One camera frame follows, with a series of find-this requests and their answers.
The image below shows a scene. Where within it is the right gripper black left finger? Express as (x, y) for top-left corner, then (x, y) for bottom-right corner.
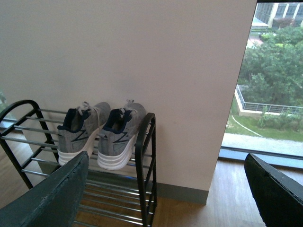
(0, 151), (89, 227)

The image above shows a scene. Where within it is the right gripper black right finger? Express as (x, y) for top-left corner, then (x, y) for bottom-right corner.
(244, 153), (303, 227)

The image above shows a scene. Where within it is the grey knit sneaker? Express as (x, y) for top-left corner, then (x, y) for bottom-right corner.
(97, 100), (146, 170)
(57, 102), (111, 166)

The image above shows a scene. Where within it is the black metal shoe rack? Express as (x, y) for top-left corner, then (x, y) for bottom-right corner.
(0, 100), (157, 227)

